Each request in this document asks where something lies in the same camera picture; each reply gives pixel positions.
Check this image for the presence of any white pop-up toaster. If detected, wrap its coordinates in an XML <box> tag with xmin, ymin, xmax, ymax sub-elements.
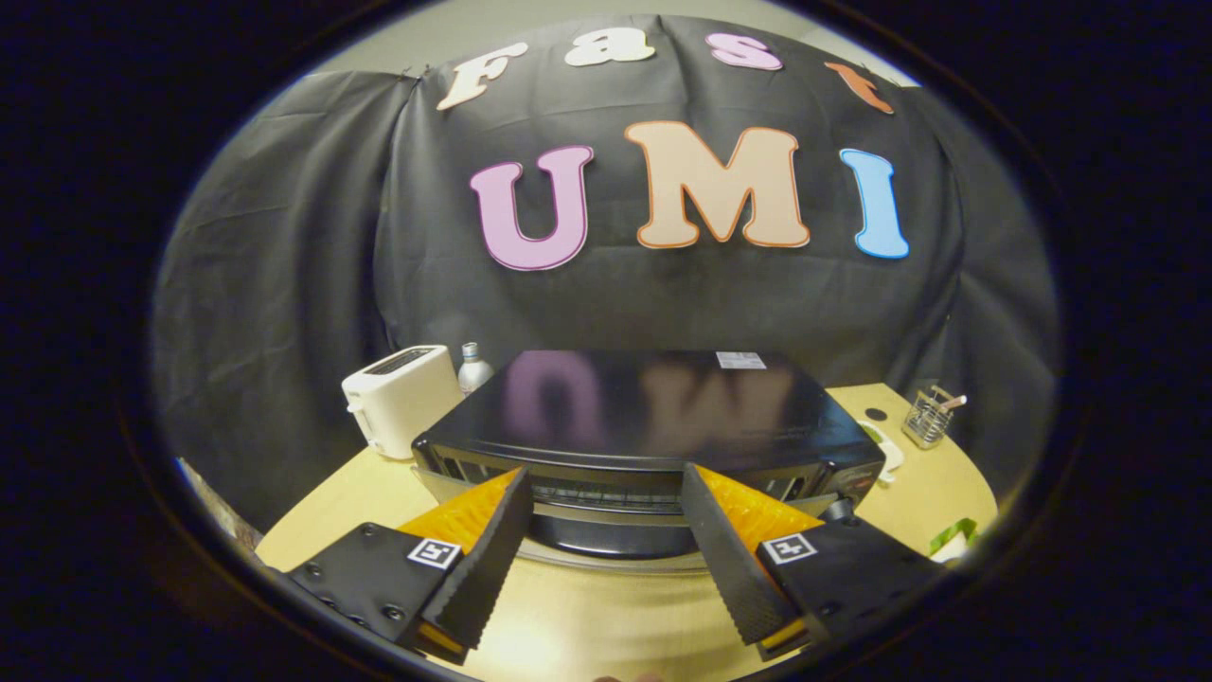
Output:
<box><xmin>341</xmin><ymin>345</ymin><xmax>465</xmax><ymax>460</ymax></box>

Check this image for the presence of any black toaster oven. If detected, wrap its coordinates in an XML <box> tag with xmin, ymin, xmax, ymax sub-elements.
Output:
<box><xmin>410</xmin><ymin>349</ymin><xmax>888</xmax><ymax>576</ymax></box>

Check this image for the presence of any crumpled patterned cloth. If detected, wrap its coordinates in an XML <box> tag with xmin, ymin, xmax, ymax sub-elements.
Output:
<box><xmin>175</xmin><ymin>458</ymin><xmax>261</xmax><ymax>552</ymax></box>

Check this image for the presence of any wire mesh utensil holder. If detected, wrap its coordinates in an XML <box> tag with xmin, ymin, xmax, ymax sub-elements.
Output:
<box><xmin>901</xmin><ymin>384</ymin><xmax>969</xmax><ymax>450</ymax></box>

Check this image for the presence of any black backdrop cloth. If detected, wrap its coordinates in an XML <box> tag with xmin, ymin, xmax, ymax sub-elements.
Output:
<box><xmin>151</xmin><ymin>14</ymin><xmax>1061</xmax><ymax>531</ymax></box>

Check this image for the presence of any white divided spice dish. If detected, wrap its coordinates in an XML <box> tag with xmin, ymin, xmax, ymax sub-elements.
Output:
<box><xmin>857</xmin><ymin>419</ymin><xmax>905</xmax><ymax>484</ymax></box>

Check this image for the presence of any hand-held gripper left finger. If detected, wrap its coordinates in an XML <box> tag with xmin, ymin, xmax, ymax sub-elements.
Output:
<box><xmin>284</xmin><ymin>466</ymin><xmax>536</xmax><ymax>664</ymax></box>

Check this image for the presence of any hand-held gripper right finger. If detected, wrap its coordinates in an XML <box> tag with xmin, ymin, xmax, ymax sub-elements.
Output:
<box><xmin>680</xmin><ymin>462</ymin><xmax>948</xmax><ymax>662</ymax></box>

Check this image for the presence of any clear bottle with silver cap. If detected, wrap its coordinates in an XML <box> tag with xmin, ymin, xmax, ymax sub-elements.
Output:
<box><xmin>457</xmin><ymin>342</ymin><xmax>495</xmax><ymax>396</ymax></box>

